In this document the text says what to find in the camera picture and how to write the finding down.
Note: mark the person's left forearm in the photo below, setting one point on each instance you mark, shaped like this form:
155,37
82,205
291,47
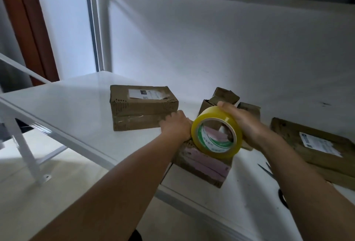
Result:
105,199

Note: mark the person's black trousers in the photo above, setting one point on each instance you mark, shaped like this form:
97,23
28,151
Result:
136,236

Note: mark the small cardboard box red label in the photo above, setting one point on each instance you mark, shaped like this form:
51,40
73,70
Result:
250,107

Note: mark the person's right forearm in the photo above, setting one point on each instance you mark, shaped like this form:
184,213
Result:
310,193

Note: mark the red-brown door frame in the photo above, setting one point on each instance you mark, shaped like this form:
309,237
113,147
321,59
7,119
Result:
30,21

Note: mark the yellow tape roll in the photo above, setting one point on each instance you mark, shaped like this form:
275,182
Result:
233,122

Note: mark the long cardboard box white label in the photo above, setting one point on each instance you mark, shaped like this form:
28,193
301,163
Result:
141,107

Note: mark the perforated white metal rack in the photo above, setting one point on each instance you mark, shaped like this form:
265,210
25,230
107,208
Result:
16,132

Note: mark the person's left hand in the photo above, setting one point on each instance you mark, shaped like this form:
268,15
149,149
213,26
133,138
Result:
176,126

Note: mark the corrugated cardboard box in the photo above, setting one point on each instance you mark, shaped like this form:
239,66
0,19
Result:
219,96

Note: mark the person's right hand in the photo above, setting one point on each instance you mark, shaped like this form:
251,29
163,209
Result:
252,124

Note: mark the pink carton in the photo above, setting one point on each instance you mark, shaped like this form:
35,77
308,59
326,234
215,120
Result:
202,166

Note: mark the white metal shelf rack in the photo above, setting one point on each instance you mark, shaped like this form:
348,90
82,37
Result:
66,99

